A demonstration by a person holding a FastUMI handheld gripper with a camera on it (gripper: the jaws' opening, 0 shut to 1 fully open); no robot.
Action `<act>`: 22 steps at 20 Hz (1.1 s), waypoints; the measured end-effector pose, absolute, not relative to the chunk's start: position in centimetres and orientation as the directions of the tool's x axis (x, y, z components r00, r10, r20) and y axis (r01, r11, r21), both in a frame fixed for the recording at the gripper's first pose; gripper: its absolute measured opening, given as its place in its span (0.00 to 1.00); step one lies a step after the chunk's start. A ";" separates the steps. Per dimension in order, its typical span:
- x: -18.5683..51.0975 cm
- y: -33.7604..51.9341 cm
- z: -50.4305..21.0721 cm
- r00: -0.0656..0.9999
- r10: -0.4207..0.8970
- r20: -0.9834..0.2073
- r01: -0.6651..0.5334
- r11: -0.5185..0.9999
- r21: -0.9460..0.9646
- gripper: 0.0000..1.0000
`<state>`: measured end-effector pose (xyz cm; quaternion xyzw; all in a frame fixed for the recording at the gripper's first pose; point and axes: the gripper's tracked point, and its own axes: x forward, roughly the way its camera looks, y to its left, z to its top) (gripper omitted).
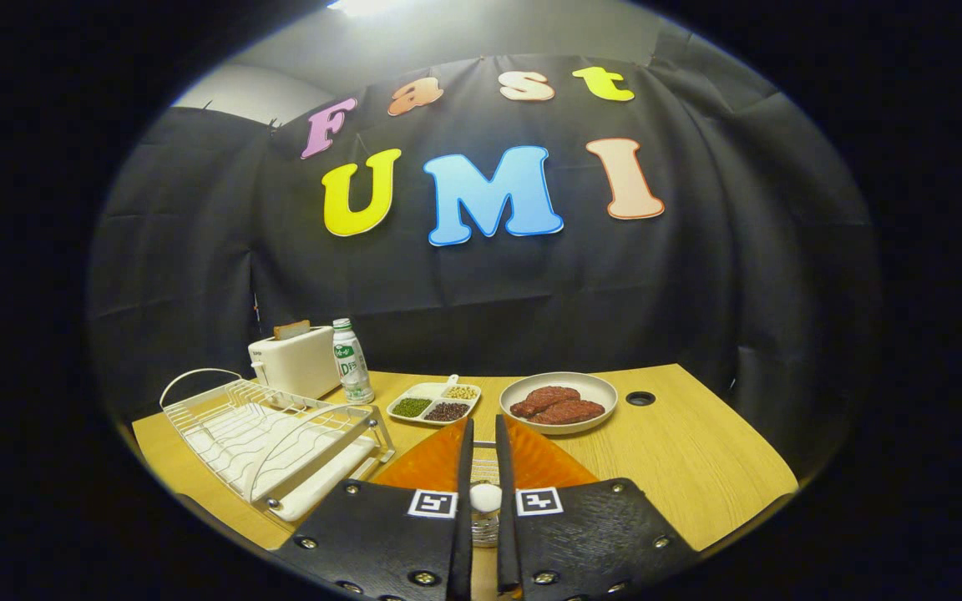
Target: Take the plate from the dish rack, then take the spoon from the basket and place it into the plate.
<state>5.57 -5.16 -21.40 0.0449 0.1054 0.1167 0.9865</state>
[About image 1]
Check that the white divided dish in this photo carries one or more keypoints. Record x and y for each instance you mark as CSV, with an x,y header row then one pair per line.
x,y
439,399

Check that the black backdrop cloth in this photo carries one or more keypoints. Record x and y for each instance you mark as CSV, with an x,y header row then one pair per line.
x,y
740,292

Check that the white bottle green label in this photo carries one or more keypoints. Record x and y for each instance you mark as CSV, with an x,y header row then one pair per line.
x,y
351,367

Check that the yellow beans pile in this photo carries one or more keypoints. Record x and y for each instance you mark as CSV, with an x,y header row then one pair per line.
x,y
462,392

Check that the beige round meat plate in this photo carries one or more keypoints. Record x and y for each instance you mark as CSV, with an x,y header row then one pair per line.
x,y
598,388

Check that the dark red beans pile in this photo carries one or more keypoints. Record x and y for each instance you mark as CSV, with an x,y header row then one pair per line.
x,y
446,411

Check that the raw red meat piece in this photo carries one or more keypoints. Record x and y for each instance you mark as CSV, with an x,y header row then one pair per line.
x,y
573,412
544,398

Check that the toasted bread slice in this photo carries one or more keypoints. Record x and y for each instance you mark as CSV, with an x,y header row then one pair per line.
x,y
291,330

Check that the clear square glass basket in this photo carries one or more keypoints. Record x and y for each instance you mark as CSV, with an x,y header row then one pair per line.
x,y
485,530

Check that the white drip tray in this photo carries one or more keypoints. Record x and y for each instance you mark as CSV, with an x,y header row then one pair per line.
x,y
322,494

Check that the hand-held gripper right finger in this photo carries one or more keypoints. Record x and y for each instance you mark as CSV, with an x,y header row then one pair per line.
x,y
508,542

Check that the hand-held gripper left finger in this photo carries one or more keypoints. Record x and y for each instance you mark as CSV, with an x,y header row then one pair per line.
x,y
463,542

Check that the green beans pile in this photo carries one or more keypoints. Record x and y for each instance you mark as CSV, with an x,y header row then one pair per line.
x,y
412,407

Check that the white toaster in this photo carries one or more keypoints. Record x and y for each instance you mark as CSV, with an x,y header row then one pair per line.
x,y
297,363

